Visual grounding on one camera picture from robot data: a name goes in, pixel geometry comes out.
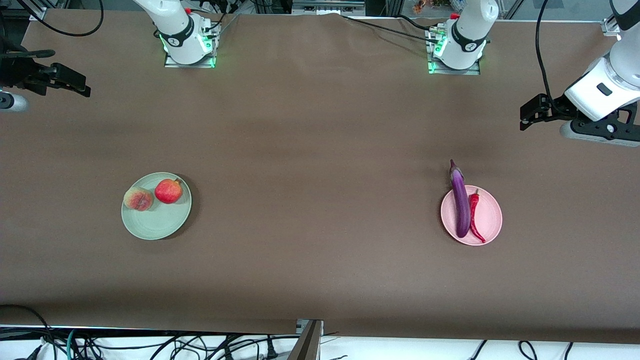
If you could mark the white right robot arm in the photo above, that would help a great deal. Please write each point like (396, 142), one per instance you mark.
(175, 25)

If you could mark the orange background object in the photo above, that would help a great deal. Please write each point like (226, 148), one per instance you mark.
(422, 6)

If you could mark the purple eggplant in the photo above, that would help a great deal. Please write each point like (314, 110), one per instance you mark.
(461, 210)

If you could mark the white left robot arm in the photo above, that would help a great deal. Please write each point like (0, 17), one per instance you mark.
(470, 30)

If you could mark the brown table cover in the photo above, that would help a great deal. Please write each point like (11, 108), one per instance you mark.
(320, 275)

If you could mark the grey metal box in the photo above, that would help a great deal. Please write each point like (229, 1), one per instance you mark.
(327, 7)

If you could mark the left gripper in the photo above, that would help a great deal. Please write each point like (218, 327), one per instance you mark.
(559, 108)

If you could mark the pink yellow peach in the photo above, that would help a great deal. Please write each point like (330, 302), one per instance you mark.
(137, 199)

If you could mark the aluminium profile post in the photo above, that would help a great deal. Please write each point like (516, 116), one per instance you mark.
(307, 345)

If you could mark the pink round plate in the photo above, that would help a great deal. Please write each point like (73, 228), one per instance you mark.
(492, 215)

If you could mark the red pomegranate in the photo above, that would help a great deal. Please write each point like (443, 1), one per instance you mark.
(168, 191)

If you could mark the red chili pepper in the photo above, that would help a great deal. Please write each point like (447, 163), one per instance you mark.
(473, 202)

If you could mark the green round plate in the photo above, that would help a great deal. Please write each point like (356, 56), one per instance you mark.
(160, 222)

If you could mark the aluminium frame corner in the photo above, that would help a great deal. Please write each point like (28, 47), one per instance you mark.
(37, 12)
(609, 27)

